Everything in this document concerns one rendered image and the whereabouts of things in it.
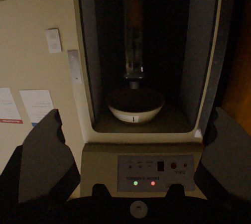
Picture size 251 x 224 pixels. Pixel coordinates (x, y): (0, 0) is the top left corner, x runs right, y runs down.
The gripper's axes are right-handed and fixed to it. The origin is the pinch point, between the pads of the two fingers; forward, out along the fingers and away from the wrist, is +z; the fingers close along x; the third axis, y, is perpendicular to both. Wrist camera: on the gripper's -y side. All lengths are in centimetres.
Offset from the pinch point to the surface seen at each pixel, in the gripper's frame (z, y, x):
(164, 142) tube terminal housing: 16.7, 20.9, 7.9
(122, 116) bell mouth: 19.6, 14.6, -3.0
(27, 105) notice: 60, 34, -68
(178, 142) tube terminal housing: 16.6, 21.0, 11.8
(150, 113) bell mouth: 19.1, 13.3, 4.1
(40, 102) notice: 60, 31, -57
